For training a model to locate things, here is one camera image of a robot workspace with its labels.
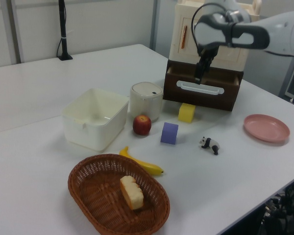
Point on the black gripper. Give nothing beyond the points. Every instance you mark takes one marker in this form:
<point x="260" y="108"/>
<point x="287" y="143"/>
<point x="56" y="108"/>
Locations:
<point x="208" y="52"/>

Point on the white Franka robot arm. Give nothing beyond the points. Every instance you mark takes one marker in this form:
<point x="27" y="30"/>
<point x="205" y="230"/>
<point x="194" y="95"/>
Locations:
<point x="279" y="31"/>

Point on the brown wooden drawer housing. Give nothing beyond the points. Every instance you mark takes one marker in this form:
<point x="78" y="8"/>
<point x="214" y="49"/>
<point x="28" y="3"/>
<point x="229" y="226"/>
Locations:
<point x="181" y="63"/>

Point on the cream wooden cabinet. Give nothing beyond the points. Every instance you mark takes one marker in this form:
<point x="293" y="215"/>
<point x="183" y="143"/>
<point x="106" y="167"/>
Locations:
<point x="178" y="31"/>

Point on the yellow foam cube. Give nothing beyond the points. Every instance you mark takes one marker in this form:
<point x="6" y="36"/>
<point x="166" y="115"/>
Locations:
<point x="186" y="115"/>

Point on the cream lidded trash can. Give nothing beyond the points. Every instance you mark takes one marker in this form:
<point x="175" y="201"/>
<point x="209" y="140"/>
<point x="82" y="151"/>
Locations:
<point x="145" y="102"/>

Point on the purple foam cube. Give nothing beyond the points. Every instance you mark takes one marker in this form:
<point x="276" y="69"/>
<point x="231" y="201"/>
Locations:
<point x="169" y="134"/>

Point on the panda toy figure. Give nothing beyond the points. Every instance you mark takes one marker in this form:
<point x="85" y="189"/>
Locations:
<point x="212" y="144"/>

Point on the red apple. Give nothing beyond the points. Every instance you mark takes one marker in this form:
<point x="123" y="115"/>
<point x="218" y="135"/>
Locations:
<point x="142" y="126"/>

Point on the pink plastic plate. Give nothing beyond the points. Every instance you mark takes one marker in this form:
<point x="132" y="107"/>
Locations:
<point x="265" y="127"/>

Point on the yellow banana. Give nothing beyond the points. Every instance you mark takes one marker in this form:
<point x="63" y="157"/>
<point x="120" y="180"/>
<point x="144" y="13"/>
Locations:
<point x="147" y="166"/>

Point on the white square plastic bin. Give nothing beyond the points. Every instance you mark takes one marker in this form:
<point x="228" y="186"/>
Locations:
<point x="95" y="127"/>

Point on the bread slice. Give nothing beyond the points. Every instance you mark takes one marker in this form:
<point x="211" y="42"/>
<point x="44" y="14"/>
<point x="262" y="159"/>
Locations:
<point x="133" y="193"/>

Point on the black pole stand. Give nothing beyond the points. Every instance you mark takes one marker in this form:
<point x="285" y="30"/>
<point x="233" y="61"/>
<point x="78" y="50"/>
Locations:
<point x="63" y="29"/>

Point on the brown wicker basket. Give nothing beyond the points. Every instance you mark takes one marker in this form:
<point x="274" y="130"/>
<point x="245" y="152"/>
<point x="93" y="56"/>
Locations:
<point x="100" y="195"/>

